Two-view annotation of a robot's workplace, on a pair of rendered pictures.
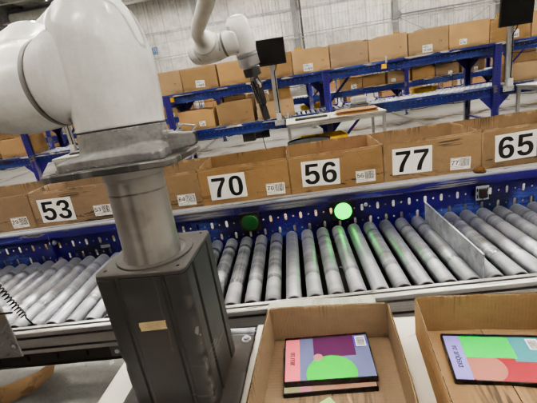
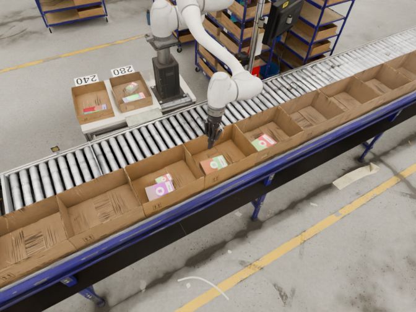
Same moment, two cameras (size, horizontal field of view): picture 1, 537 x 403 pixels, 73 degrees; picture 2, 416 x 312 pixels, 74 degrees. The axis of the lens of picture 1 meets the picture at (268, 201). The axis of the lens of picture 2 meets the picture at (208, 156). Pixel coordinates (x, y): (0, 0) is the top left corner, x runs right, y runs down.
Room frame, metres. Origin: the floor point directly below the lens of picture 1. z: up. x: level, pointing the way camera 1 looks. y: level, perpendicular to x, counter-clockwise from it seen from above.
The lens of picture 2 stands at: (2.51, -0.67, 2.41)
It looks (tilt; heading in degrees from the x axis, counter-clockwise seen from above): 52 degrees down; 143
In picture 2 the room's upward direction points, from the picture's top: 3 degrees clockwise
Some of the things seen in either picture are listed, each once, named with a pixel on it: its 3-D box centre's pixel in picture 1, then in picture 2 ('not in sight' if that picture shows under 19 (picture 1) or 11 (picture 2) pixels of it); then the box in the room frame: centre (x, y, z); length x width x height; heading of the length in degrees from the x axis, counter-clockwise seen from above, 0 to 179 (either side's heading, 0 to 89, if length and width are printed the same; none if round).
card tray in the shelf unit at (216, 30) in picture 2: not in sight; (218, 21); (-0.07, 1.37, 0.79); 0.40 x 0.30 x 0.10; 176
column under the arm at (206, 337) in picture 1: (174, 317); (166, 77); (0.68, 0.24, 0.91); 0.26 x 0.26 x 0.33; 81
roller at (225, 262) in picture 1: (223, 271); (198, 131); (1.22, 0.21, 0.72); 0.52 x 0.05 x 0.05; 175
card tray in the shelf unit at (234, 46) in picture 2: not in sight; (241, 40); (0.40, 1.33, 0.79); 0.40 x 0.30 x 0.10; 176
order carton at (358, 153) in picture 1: (332, 163); (164, 179); (1.62, -0.31, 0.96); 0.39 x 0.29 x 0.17; 85
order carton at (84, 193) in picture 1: (89, 196); (307, 116); (1.74, 0.85, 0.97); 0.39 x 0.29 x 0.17; 85
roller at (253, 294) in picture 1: (257, 267); (184, 136); (1.20, 0.08, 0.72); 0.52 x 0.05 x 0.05; 175
